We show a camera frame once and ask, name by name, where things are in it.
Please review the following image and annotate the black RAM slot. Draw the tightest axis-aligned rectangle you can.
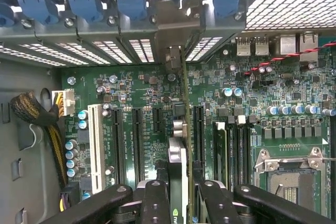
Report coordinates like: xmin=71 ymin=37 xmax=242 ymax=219
xmin=236 ymin=123 xmax=244 ymax=191
xmin=227 ymin=123 xmax=236 ymax=191
xmin=244 ymin=123 xmax=253 ymax=191

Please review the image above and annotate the long black expansion slot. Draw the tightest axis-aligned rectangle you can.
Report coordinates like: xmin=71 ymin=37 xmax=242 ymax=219
xmin=193 ymin=104 xmax=206 ymax=173
xmin=131 ymin=107 xmax=145 ymax=183
xmin=111 ymin=107 xmax=125 ymax=186

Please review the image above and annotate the CPU socket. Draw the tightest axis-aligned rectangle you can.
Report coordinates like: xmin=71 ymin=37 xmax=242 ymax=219
xmin=253 ymin=147 xmax=327 ymax=215

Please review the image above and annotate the white PCI expansion slot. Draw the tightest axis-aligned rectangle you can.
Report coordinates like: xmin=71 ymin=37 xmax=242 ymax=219
xmin=87 ymin=103 xmax=106 ymax=196

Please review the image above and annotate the short black expansion slot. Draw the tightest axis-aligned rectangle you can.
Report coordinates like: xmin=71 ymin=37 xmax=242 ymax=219
xmin=152 ymin=107 xmax=164 ymax=135

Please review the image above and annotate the black power connector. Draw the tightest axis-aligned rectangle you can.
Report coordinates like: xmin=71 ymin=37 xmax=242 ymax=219
xmin=59 ymin=181 xmax=81 ymax=213

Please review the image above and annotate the green Dell motherboard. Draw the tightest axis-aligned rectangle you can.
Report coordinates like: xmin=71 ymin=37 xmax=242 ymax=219
xmin=60 ymin=35 xmax=336 ymax=224

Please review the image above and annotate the white power connector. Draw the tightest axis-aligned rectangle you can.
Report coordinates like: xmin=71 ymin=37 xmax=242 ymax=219
xmin=51 ymin=89 xmax=76 ymax=117

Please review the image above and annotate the black open PC case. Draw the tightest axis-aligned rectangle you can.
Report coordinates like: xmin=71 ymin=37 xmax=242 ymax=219
xmin=0 ymin=0 xmax=336 ymax=224

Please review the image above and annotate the metal USB port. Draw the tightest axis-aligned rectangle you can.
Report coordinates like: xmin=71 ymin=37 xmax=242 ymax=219
xmin=236 ymin=37 xmax=251 ymax=57
xmin=254 ymin=36 xmax=270 ymax=57

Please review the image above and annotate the metal rear port block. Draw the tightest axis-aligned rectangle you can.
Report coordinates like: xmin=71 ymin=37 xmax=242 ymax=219
xmin=279 ymin=35 xmax=298 ymax=57

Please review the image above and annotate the metal ethernet port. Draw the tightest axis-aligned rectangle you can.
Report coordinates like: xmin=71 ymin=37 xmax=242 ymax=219
xmin=299 ymin=32 xmax=320 ymax=63

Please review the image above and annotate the black sleeved cable bundle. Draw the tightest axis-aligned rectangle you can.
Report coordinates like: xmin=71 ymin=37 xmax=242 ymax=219
xmin=9 ymin=91 xmax=70 ymax=191

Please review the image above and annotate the red and black twisted wire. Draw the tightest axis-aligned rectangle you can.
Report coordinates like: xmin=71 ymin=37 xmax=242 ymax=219
xmin=243 ymin=40 xmax=336 ymax=76

